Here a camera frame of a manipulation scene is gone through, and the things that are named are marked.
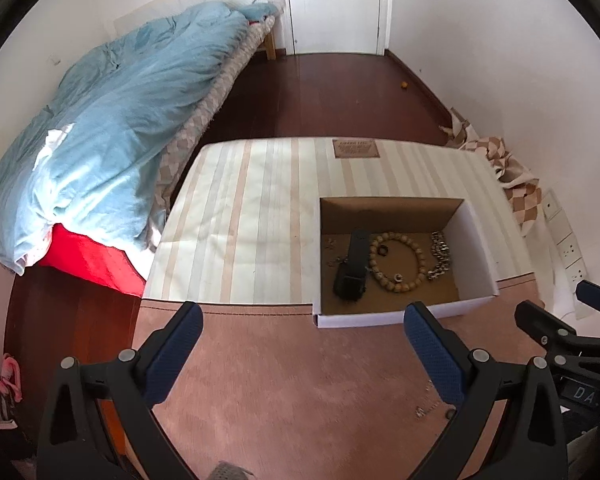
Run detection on white power strip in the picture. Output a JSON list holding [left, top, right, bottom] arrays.
[[545, 240, 591, 321]]

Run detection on silver chain bracelet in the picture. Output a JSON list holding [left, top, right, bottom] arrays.
[[427, 231, 453, 281]]

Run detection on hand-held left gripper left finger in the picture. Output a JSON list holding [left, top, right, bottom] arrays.
[[36, 301, 204, 480]]

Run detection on white cardboard box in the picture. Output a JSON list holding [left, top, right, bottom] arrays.
[[312, 196, 501, 330]]

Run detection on checkered mattress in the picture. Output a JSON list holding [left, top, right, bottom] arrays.
[[147, 14, 276, 253]]

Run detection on pink slippers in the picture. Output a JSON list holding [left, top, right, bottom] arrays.
[[0, 355, 22, 401]]

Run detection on brown checkered cloth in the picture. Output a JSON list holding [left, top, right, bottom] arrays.
[[440, 107, 543, 233]]

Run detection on white door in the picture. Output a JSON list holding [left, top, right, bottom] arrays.
[[275, 0, 393, 56]]

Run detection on bed with blue duvet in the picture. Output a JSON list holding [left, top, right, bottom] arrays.
[[0, 1, 281, 276]]

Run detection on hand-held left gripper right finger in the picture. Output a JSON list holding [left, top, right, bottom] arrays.
[[403, 301, 568, 480]]

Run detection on red bed sheet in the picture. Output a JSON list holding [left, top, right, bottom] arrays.
[[0, 224, 148, 297]]

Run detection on thin silver necklace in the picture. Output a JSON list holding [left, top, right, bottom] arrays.
[[322, 239, 351, 267]]

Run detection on white cloth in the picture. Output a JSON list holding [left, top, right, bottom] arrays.
[[32, 122, 76, 168]]

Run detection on wooden bead bracelet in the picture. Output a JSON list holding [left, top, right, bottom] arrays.
[[369, 231, 427, 293]]

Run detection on black smart band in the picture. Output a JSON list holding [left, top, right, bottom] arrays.
[[333, 230, 371, 302]]

